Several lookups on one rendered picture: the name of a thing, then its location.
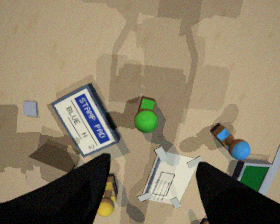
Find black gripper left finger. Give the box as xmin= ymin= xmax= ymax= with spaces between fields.
xmin=0 ymin=152 xmax=110 ymax=224

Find white card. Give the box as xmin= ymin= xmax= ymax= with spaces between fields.
xmin=137 ymin=147 xmax=202 ymax=208

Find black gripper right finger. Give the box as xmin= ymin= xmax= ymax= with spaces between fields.
xmin=195 ymin=162 xmax=280 ymax=224

